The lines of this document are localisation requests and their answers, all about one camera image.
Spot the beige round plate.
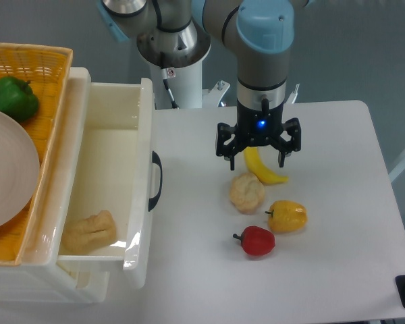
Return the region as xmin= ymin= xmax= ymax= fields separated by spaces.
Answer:
xmin=0 ymin=112 xmax=40 ymax=226

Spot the red bell pepper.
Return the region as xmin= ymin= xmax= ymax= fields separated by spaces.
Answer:
xmin=232 ymin=225 xmax=275 ymax=257

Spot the white drawer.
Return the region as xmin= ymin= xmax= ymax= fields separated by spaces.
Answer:
xmin=59 ymin=78 xmax=163 ymax=289
xmin=57 ymin=261 xmax=110 ymax=304

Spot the yellow bell pepper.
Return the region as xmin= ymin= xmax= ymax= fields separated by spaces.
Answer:
xmin=265 ymin=200 xmax=308 ymax=233

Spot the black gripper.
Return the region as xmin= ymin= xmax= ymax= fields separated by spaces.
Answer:
xmin=216 ymin=99 xmax=302 ymax=170

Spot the round bread bun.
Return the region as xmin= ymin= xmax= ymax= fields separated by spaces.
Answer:
xmin=229 ymin=173 xmax=265 ymax=215

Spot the orange woven basket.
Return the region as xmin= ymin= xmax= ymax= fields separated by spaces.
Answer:
xmin=0 ymin=42 xmax=74 ymax=267

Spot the long bread roll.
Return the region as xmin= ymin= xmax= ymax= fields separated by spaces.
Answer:
xmin=61 ymin=210 xmax=117 ymax=254

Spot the yellow banana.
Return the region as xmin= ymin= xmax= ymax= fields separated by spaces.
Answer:
xmin=244 ymin=147 xmax=289 ymax=185

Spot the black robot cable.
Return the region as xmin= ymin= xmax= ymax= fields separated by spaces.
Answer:
xmin=159 ymin=52 xmax=180 ymax=110

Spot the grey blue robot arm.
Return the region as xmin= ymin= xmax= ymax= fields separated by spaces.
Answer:
xmin=98 ymin=1 xmax=306 ymax=165

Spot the green bell pepper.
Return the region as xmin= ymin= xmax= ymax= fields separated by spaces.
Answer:
xmin=0 ymin=76 xmax=39 ymax=122

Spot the white drawer cabinet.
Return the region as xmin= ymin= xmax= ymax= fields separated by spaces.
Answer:
xmin=0 ymin=67 xmax=91 ymax=302

